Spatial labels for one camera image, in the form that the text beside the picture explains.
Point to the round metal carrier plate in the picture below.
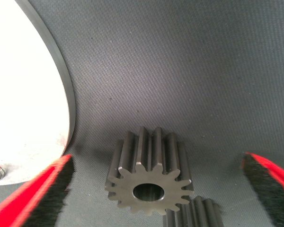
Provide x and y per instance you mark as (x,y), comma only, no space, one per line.
(26,94)

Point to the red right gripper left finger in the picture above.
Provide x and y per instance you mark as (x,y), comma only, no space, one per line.
(26,203)

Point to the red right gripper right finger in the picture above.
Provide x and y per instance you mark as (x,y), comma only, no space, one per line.
(274,189)

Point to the dark grey table cloth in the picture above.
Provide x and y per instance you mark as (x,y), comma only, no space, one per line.
(156,71)

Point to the small steel planetary gear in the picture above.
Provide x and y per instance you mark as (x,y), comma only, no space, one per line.
(198,212)
(123,186)

